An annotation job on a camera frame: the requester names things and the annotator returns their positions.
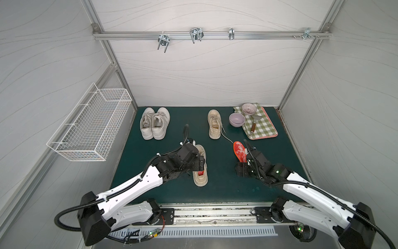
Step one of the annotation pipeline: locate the beige sneaker with red insole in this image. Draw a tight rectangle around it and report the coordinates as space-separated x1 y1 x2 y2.
207 109 233 144

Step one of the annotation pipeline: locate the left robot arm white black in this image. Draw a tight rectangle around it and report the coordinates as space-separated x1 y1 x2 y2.
77 143 206 246

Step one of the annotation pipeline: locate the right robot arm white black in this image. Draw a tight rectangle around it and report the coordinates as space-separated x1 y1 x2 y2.
233 142 376 249

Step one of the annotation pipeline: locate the green white checkered cloth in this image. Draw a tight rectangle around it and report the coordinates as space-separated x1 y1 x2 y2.
234 103 278 140

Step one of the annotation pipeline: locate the lilac ceramic bowl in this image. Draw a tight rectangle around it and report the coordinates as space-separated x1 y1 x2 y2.
229 113 246 128

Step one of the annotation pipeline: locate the striped small ceramic bowl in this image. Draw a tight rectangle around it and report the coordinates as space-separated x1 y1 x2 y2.
241 103 257 116

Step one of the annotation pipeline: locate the white vent grille strip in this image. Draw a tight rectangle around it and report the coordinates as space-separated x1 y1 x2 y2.
110 226 278 239

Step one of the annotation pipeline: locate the metal hook clamp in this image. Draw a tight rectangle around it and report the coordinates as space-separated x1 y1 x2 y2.
189 28 204 44
292 28 320 40
157 34 170 53
229 28 235 40

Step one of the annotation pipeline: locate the wooden handled metal spatula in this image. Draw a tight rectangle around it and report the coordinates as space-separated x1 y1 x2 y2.
250 115 262 136

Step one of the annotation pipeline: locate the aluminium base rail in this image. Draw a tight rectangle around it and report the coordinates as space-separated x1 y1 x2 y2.
111 202 295 231

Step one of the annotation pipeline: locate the white wire basket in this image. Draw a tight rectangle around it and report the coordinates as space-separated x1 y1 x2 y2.
47 83 132 162

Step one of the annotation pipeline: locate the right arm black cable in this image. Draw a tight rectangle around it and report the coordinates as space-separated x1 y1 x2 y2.
243 139 396 249

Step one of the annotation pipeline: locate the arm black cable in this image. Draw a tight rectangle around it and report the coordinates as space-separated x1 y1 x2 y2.
54 123 190 232
243 139 396 249

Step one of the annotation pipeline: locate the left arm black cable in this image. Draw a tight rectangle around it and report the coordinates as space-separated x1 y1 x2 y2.
54 123 190 232

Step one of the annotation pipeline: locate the aluminium top rail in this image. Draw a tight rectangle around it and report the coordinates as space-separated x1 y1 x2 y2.
93 30 332 40

